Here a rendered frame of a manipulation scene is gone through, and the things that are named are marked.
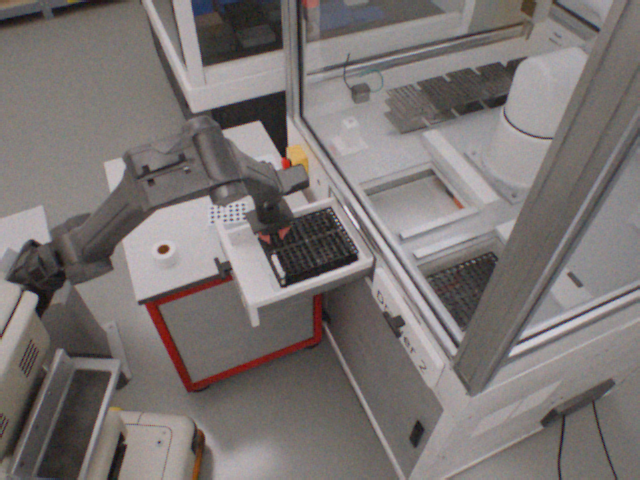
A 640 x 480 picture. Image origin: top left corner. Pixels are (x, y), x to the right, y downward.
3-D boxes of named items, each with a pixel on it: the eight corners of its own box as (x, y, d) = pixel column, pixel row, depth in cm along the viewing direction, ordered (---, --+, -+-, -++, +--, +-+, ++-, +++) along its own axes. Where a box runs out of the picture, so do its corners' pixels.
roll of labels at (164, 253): (172, 245, 151) (169, 236, 148) (182, 260, 148) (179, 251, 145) (150, 255, 149) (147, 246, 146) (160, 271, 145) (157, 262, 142)
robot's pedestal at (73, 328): (57, 410, 195) (-51, 307, 137) (46, 348, 213) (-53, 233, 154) (132, 379, 204) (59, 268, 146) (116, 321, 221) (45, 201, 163)
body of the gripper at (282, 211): (295, 221, 117) (292, 200, 111) (254, 237, 115) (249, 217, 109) (285, 202, 121) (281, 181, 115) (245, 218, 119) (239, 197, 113)
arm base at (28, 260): (25, 239, 94) (-3, 292, 87) (47, 224, 90) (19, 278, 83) (65, 262, 99) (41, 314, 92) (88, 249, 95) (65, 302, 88)
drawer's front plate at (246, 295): (253, 328, 127) (248, 304, 118) (219, 245, 144) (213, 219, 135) (259, 325, 127) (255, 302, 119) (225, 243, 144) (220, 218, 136)
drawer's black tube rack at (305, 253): (281, 293, 131) (279, 279, 126) (258, 245, 141) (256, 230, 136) (357, 266, 137) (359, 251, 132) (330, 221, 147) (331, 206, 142)
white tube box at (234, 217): (209, 233, 154) (207, 225, 151) (209, 213, 159) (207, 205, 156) (250, 229, 155) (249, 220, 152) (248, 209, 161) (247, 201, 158)
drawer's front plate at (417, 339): (429, 388, 116) (438, 367, 108) (371, 293, 133) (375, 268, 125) (435, 385, 117) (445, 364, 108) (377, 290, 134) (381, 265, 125)
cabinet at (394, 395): (407, 508, 173) (457, 430, 112) (295, 285, 234) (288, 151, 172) (613, 400, 198) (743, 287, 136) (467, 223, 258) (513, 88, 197)
